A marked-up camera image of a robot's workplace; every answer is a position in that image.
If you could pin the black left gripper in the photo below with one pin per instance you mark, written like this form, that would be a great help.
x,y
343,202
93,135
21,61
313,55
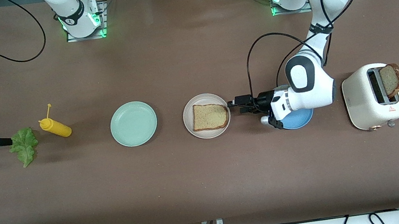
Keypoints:
x,y
263,101

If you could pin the green lettuce leaf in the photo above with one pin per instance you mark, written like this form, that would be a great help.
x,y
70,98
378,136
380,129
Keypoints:
x,y
25,148

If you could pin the brown bread slice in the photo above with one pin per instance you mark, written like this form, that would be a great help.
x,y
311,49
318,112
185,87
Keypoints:
x,y
208,116
390,79

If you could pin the blue plate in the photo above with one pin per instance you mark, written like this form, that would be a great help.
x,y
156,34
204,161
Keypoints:
x,y
299,120

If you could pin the beige plate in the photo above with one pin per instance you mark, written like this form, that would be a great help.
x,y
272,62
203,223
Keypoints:
x,y
189,123

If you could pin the pale green plate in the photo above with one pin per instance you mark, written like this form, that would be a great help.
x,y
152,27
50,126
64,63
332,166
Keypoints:
x,y
133,124

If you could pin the yellow mustard squeeze bottle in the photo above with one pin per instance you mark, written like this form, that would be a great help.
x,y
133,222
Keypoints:
x,y
55,127

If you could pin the white toaster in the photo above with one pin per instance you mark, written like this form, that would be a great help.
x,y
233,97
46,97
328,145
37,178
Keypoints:
x,y
360,103

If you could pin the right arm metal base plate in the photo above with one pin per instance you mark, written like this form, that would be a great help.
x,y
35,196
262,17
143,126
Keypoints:
x,y
103,19

